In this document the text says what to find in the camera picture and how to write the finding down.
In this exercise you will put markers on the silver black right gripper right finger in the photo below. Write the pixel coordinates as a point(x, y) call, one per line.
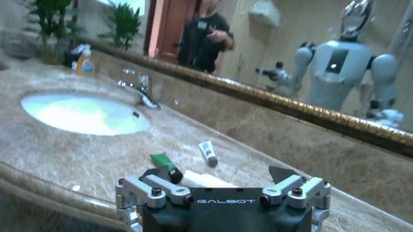
point(298, 187)

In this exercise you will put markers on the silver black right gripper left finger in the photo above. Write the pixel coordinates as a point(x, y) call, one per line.
point(160, 187)

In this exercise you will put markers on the white oval sink basin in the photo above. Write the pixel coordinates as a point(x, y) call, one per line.
point(85, 112)

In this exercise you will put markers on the chrome sink faucet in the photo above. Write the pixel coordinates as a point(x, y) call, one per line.
point(144, 93)

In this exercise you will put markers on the green tube with black cap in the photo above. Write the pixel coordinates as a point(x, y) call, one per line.
point(163, 162)

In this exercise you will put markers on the white tube with dark cap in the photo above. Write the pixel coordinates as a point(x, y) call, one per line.
point(207, 152)

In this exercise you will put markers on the small white paper scrap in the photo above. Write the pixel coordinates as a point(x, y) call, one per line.
point(76, 188)

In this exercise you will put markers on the orange liquid soap bottle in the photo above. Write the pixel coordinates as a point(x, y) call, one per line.
point(85, 64)

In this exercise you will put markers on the black plant vase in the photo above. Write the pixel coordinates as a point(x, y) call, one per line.
point(68, 58)

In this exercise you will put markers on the green bamboo plant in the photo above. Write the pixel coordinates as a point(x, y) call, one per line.
point(50, 26)

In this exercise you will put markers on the gold framed wall mirror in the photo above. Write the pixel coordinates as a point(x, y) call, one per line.
point(290, 101)

